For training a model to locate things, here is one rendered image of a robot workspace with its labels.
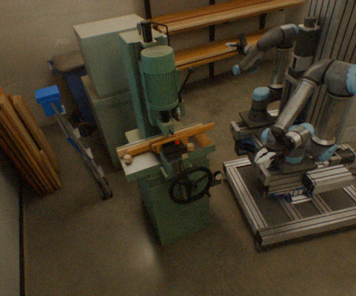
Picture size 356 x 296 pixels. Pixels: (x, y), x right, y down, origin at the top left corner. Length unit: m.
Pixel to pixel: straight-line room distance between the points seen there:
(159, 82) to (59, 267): 1.70
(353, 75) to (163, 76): 0.86
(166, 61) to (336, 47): 0.89
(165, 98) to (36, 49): 2.53
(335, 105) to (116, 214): 1.95
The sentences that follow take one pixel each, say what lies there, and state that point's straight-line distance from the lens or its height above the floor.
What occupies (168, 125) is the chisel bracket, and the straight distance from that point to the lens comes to 1.57.
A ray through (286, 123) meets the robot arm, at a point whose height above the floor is 1.21.
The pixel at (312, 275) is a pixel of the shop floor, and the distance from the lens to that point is 2.28.
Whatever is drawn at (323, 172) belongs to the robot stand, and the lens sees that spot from 1.87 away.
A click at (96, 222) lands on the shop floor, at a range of 2.55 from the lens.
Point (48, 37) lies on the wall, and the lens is 3.71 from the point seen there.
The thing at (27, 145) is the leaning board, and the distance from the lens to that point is 2.67.
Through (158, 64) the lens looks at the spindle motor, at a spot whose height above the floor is 1.47.
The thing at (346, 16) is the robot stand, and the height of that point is 1.59.
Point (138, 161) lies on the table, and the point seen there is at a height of 0.90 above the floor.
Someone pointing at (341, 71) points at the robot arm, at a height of 1.44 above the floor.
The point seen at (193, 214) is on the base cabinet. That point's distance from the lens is 2.08.
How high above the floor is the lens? 1.96
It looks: 40 degrees down
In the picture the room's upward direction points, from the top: 6 degrees counter-clockwise
